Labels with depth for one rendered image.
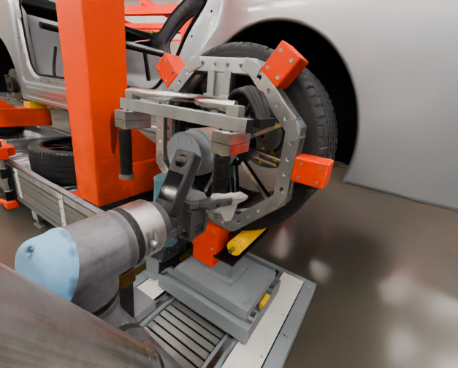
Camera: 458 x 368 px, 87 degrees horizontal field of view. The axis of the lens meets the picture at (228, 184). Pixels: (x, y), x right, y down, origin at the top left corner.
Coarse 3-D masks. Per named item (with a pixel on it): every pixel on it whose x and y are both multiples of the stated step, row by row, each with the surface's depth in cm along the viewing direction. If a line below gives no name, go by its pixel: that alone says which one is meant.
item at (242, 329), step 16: (160, 272) 119; (176, 288) 113; (192, 288) 115; (272, 288) 117; (192, 304) 110; (208, 304) 107; (256, 304) 110; (224, 320) 100; (240, 320) 102; (256, 320) 102; (240, 336) 97
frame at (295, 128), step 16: (192, 64) 76; (208, 64) 73; (224, 64) 70; (240, 64) 69; (256, 64) 65; (176, 80) 81; (192, 80) 83; (256, 80) 66; (272, 96) 65; (288, 112) 64; (160, 128) 92; (288, 128) 64; (304, 128) 66; (160, 144) 93; (288, 144) 66; (160, 160) 94; (288, 160) 71; (288, 176) 68; (288, 192) 70; (256, 208) 76; (272, 208) 73; (224, 224) 85; (240, 224) 81
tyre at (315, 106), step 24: (216, 48) 80; (240, 48) 75; (264, 48) 72; (288, 96) 71; (312, 96) 68; (312, 120) 69; (336, 120) 84; (312, 144) 70; (312, 192) 76; (264, 216) 85; (288, 216) 81
